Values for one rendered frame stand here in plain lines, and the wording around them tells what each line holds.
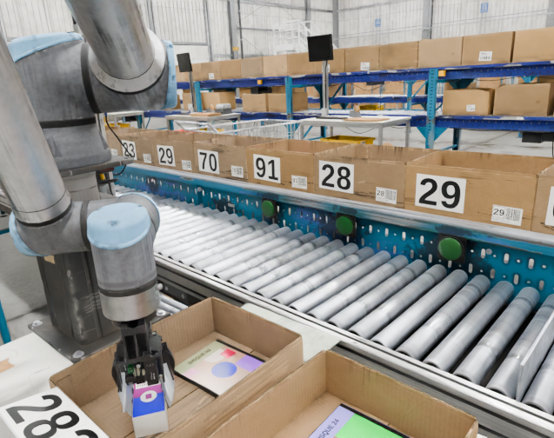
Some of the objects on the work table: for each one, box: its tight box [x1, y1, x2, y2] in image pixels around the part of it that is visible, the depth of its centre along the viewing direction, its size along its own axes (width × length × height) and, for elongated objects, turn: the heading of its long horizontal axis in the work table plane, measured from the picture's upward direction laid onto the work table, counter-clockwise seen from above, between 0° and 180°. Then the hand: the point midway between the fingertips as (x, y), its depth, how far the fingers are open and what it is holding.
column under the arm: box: [28, 192, 170, 364], centre depth 110 cm, size 26×26×33 cm
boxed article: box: [132, 381, 169, 438], centre depth 80 cm, size 6×10×5 cm, turn 25°
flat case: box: [174, 339, 266, 398], centre depth 91 cm, size 14×19×2 cm
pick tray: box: [49, 296, 304, 438], centre depth 84 cm, size 28×38×10 cm
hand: (150, 401), depth 80 cm, fingers closed on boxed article, 6 cm apart
